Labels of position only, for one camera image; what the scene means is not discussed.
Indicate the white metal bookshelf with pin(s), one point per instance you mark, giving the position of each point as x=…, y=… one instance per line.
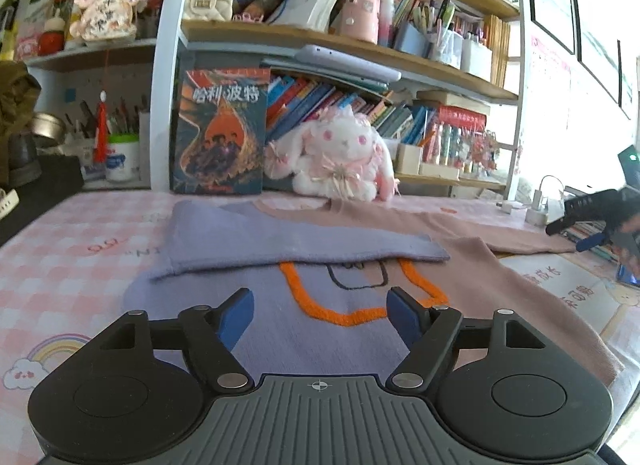
x=312, y=67

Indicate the pink bunny charm ornament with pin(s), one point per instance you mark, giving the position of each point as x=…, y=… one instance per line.
x=103, y=21

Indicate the white pen holder cup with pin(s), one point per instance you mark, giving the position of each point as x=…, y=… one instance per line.
x=122, y=157

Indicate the red tassel pendant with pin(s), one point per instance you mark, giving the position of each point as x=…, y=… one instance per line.
x=99, y=152

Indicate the purple and pink sweater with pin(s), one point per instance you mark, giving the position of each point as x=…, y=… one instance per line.
x=320, y=277

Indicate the stack of books on desk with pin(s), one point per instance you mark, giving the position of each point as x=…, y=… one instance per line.
x=595, y=239

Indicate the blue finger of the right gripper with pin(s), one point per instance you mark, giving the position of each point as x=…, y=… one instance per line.
x=559, y=225
x=595, y=240

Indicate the metal bowl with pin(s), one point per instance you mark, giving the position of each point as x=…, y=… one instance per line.
x=48, y=130

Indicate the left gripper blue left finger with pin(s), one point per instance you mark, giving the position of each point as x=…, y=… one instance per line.
x=233, y=317

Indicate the Harry Potter book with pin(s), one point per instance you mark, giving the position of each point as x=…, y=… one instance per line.
x=221, y=132

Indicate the pink white plush bunny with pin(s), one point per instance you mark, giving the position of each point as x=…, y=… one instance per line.
x=338, y=155

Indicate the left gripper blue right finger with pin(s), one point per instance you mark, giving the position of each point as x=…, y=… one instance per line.
x=409, y=318

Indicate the white wristwatch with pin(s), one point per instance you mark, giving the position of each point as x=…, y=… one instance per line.
x=8, y=202

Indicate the pink checkered desk mat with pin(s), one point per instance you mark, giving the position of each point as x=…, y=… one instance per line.
x=62, y=279

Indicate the olive brown jacket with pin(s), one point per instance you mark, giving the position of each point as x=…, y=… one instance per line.
x=19, y=92

